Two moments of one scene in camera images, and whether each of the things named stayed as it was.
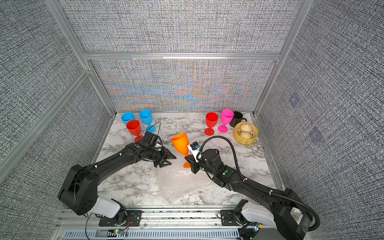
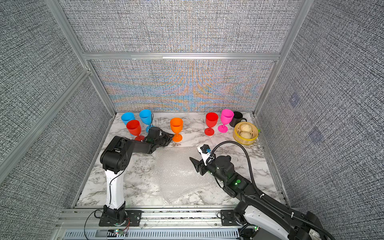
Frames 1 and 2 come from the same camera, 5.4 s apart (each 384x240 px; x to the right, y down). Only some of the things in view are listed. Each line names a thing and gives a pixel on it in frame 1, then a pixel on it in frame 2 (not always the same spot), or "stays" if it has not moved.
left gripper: [165, 151] -> [168, 138]
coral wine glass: [134, 128] stays
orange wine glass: [181, 142] -> [176, 125]
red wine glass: [211, 119] stays
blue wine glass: [127, 117] stays
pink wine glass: [227, 116] stays
